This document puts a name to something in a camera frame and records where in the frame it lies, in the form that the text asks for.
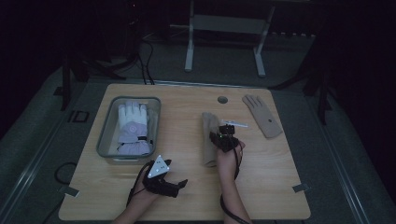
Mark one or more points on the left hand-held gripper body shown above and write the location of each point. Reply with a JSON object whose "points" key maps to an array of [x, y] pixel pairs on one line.
{"points": [[158, 169]]}

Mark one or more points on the white metal stand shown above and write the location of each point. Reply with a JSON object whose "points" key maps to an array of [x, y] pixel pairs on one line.
{"points": [[225, 25]]}

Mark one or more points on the beige knit glove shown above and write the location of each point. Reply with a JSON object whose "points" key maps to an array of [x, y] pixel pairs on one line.
{"points": [[263, 118], [209, 146]]}

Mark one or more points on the person's right hand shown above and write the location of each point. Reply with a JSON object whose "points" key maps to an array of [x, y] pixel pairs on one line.
{"points": [[227, 163]]}

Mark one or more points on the dark metal stand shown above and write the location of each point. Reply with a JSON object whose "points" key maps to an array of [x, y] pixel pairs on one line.
{"points": [[314, 77]]}

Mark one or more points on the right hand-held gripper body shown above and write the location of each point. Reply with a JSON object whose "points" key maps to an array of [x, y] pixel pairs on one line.
{"points": [[225, 140]]}

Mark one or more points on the person's left hand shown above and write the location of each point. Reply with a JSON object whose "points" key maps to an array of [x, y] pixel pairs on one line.
{"points": [[144, 194]]}

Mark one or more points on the grey tape piece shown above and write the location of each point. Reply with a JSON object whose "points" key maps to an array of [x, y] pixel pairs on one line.
{"points": [[69, 191], [301, 187]]}

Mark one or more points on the white ski glove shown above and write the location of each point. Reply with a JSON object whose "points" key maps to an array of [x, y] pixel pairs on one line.
{"points": [[132, 124]]}

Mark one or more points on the dark tripod stand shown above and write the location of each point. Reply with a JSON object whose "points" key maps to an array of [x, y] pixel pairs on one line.
{"points": [[93, 65]]}

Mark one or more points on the clear plastic bin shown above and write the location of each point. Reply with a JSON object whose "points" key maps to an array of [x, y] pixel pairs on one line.
{"points": [[106, 137]]}

